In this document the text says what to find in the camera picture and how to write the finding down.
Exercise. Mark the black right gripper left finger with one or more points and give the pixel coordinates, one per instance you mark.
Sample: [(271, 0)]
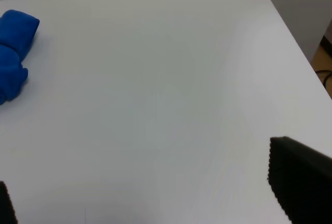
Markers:
[(7, 212)]

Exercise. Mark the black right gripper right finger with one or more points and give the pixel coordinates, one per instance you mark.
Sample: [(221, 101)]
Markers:
[(300, 178)]

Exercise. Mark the rolled blue towel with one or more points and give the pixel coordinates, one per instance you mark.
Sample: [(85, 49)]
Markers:
[(17, 33)]

